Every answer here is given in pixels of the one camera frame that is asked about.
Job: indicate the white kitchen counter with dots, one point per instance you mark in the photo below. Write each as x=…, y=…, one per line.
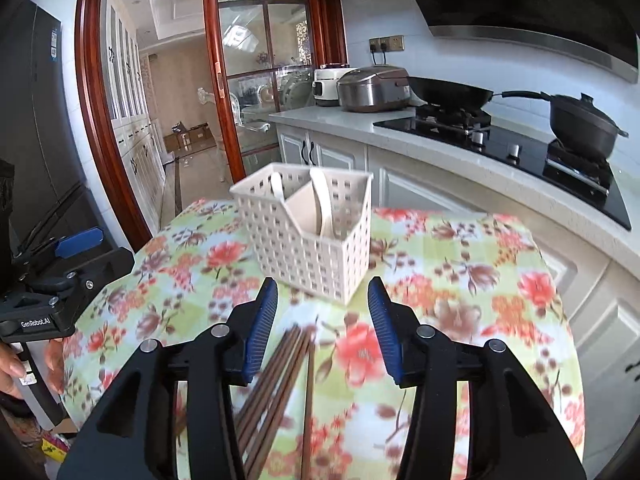
x=350, y=122

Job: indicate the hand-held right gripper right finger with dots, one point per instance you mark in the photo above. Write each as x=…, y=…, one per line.
x=382, y=330

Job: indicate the silver rice cooker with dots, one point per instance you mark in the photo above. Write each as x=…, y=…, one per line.
x=372, y=91

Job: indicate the floral tablecloth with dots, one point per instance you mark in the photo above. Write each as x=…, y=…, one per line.
x=450, y=285

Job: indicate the red wooden door frame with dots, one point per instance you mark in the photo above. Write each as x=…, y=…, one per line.
x=92, y=110

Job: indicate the cardboard boxes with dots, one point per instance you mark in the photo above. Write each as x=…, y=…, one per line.
x=187, y=135

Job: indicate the black range hood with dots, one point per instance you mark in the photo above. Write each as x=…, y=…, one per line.
x=525, y=0

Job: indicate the wall power outlet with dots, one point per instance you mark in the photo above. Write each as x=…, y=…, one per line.
x=386, y=43

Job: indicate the white hallway cabinets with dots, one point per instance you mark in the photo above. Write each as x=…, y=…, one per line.
x=130, y=90

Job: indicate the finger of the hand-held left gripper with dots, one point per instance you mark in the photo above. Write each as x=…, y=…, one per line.
x=107, y=265
x=77, y=241

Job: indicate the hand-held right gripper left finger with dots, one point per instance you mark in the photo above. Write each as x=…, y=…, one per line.
x=262, y=330

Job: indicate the black lidded pot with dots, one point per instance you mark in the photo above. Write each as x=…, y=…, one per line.
x=585, y=122

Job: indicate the white chair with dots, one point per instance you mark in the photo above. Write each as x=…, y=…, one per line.
x=240, y=115

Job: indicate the black glass gas stove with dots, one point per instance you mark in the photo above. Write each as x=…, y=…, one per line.
x=505, y=142

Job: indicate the black frying pan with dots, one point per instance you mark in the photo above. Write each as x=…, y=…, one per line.
x=450, y=91

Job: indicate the dark refrigerator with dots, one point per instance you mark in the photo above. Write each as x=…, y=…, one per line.
x=35, y=120

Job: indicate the white rice cooker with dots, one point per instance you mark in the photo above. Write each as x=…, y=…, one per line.
x=326, y=85

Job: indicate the person's left hand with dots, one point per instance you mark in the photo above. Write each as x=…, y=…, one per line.
x=10, y=367

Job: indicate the white kitchen base cabinets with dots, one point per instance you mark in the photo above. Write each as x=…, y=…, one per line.
x=340, y=155

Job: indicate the white perforated utensil basket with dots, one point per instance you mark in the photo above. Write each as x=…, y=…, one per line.
x=300, y=240

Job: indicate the glass sliding door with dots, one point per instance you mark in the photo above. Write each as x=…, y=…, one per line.
x=240, y=60

